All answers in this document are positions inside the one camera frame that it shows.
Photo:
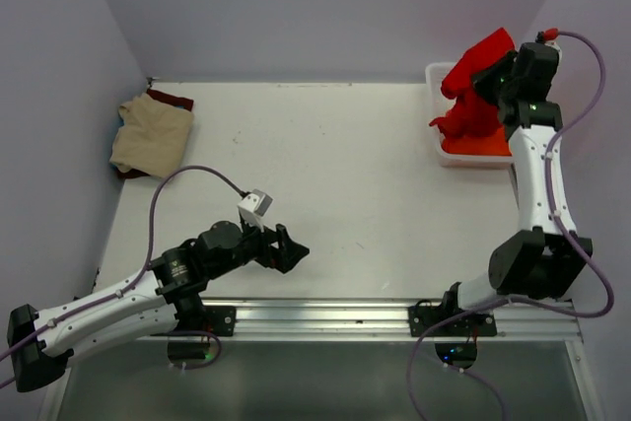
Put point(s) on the red t shirt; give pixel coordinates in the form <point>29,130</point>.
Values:
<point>471,115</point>

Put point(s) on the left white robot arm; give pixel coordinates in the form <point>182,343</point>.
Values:
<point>163,299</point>

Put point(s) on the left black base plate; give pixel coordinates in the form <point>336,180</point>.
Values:
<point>219,320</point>

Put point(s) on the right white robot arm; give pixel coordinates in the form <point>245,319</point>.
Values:
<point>543,258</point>

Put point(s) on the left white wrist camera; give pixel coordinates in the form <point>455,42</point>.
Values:
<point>253,207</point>

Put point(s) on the aluminium mounting rail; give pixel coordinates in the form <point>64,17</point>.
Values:
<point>377,320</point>

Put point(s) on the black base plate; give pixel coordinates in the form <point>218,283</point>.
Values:
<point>445,322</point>
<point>219,320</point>

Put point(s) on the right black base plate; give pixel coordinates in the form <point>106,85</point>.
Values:
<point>445,322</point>

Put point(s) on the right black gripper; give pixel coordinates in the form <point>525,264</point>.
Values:
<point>482,80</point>

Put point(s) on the folded orange t shirt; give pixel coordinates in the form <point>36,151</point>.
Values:
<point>494,145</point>

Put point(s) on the folded maroon t shirt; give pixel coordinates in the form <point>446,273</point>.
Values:
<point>164,98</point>

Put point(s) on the white plastic basket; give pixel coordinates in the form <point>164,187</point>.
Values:
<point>437,105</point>

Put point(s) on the folded beige t shirt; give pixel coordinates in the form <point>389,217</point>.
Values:
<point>152,138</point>

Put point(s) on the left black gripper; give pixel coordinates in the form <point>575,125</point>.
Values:
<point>291,250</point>

